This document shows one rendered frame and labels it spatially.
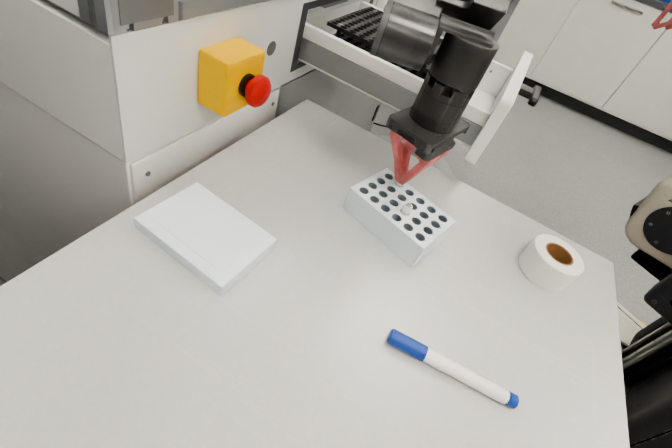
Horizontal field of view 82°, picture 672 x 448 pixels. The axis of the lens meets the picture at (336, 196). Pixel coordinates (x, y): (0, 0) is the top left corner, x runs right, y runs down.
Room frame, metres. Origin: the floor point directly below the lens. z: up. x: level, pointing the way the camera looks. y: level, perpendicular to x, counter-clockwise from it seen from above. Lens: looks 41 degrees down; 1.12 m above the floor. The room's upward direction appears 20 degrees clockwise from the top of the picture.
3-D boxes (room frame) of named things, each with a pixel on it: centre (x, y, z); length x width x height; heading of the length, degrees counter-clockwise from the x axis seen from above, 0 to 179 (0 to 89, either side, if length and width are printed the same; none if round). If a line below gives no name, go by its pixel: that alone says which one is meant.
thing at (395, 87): (0.72, -0.01, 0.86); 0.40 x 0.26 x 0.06; 75
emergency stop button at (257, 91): (0.42, 0.14, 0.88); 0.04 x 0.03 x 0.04; 165
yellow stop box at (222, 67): (0.42, 0.17, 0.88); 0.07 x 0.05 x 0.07; 165
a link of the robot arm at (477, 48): (0.44, -0.07, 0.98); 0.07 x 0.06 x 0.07; 92
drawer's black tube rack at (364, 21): (0.71, -0.02, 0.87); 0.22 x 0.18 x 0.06; 75
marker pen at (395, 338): (0.22, -0.17, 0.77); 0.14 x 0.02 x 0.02; 81
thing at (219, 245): (0.27, 0.12, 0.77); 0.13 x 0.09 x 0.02; 71
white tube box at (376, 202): (0.40, -0.09, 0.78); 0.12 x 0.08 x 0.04; 60
